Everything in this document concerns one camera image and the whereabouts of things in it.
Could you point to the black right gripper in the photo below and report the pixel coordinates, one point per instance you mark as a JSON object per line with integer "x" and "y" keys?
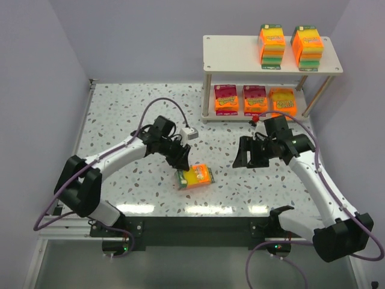
{"x": 254, "y": 151}

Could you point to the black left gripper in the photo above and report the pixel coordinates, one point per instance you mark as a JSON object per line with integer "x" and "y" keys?
{"x": 179, "y": 155}

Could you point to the white two-tier shelf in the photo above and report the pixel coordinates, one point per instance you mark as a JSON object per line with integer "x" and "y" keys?
{"x": 235, "y": 60}

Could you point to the orange green Scrub Daddy box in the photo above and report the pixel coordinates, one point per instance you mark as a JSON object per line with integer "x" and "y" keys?
{"x": 198, "y": 175}

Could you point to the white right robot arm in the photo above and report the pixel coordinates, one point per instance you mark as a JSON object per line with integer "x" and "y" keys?
{"x": 339, "y": 230}

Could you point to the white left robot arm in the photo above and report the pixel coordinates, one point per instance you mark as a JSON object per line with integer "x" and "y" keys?
{"x": 80, "y": 183}

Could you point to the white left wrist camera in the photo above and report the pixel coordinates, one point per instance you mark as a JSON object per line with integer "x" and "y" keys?
{"x": 188, "y": 133}

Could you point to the Sponge Daddy box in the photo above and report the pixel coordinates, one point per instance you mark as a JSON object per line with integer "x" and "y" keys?
{"x": 271, "y": 45}
{"x": 307, "y": 47}

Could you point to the orange magenta Scrub Mommy box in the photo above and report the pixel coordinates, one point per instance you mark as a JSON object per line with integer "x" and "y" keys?
{"x": 226, "y": 100}

